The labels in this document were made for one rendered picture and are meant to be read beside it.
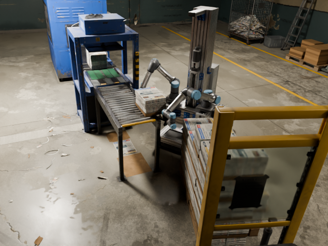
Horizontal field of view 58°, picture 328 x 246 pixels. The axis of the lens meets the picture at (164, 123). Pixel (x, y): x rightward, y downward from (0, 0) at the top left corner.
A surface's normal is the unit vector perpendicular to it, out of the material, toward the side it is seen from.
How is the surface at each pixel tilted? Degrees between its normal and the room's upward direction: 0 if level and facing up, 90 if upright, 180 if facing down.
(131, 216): 0
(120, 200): 0
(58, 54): 90
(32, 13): 90
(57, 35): 90
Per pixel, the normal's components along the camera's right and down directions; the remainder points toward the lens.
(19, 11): 0.41, 0.47
